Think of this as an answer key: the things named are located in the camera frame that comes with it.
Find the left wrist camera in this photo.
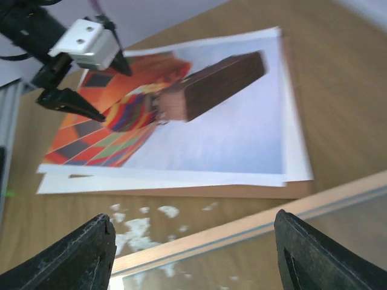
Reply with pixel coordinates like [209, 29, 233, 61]
[48, 19, 120, 71]

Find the blue wooden picture frame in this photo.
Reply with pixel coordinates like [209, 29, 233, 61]
[108, 172, 386, 289]

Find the aluminium front rail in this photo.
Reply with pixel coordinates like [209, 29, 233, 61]
[1, 79, 33, 224]

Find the brown backing board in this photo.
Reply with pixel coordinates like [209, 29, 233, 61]
[120, 33, 315, 200]

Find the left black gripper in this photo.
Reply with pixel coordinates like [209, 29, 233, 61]
[1, 1, 132, 122]

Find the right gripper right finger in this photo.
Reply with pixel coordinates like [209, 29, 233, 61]
[274, 210, 386, 290]

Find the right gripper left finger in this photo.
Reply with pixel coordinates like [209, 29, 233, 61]
[1, 214, 116, 289]

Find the hot air balloon photo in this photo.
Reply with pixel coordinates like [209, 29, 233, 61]
[42, 37, 283, 174]

